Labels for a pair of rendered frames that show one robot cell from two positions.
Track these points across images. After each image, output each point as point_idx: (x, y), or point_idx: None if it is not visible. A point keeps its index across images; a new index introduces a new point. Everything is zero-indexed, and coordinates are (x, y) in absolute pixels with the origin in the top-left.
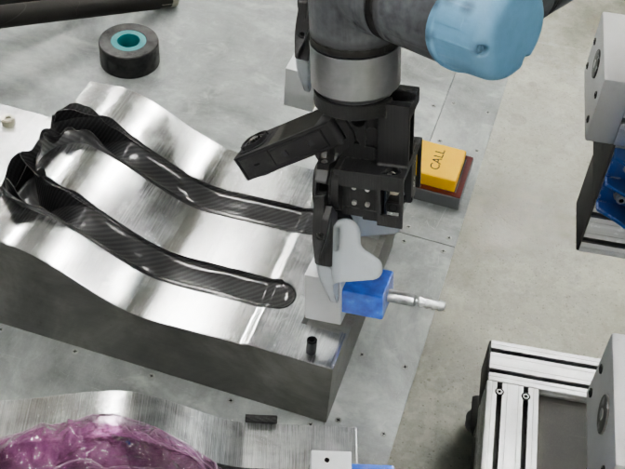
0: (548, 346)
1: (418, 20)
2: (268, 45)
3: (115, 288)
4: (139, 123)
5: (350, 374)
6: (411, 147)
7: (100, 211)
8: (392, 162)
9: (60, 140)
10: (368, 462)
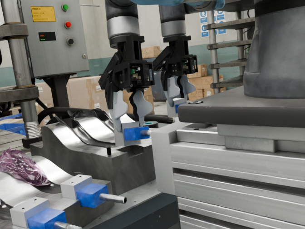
0: None
1: None
2: None
3: (69, 142)
4: None
5: (140, 186)
6: (139, 57)
7: (81, 126)
8: (130, 60)
9: (86, 113)
10: (120, 207)
